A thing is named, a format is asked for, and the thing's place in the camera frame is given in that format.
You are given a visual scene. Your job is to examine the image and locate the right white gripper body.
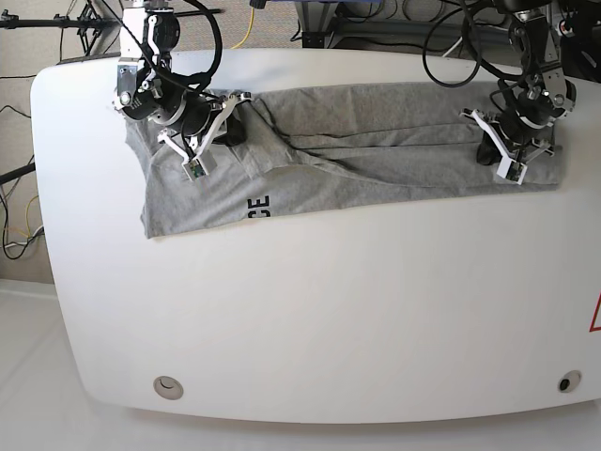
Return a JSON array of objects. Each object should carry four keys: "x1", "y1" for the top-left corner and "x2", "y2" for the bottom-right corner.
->
[{"x1": 156, "y1": 91, "x2": 253, "y2": 181}]

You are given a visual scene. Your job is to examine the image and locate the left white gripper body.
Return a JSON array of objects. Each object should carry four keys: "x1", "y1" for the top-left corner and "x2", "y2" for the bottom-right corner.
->
[{"x1": 460, "y1": 108, "x2": 562, "y2": 184}]

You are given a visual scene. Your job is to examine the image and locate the grey T-shirt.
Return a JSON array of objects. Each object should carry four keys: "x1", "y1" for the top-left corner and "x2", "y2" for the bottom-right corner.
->
[{"x1": 126, "y1": 82, "x2": 564, "y2": 238}]

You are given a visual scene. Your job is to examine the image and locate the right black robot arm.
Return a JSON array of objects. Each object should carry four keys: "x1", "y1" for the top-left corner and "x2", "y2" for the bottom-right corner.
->
[{"x1": 114, "y1": 1, "x2": 253, "y2": 180}]

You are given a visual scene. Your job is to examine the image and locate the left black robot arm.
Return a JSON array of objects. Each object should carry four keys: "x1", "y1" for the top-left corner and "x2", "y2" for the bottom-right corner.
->
[{"x1": 430, "y1": 1, "x2": 600, "y2": 189}]

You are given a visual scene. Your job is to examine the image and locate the black tripod stand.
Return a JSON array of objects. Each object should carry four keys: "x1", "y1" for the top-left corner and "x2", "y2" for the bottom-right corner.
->
[{"x1": 1, "y1": 1, "x2": 118, "y2": 64}]

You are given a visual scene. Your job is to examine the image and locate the right table grommet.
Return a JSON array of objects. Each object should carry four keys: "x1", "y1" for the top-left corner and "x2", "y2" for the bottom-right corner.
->
[{"x1": 558, "y1": 370, "x2": 582, "y2": 393}]

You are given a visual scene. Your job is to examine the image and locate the table grommet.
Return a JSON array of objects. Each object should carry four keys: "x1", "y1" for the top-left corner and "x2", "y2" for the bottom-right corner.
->
[
  {"x1": 153, "y1": 376, "x2": 184, "y2": 400},
  {"x1": 558, "y1": 370, "x2": 582, "y2": 393}
]

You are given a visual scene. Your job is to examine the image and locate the left table grommet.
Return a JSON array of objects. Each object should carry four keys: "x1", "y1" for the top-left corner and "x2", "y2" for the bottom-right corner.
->
[{"x1": 153, "y1": 376, "x2": 184, "y2": 400}]

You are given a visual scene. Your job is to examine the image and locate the yellow cable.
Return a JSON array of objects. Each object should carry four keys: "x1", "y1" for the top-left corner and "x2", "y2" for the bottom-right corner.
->
[{"x1": 232, "y1": 0, "x2": 264, "y2": 51}]

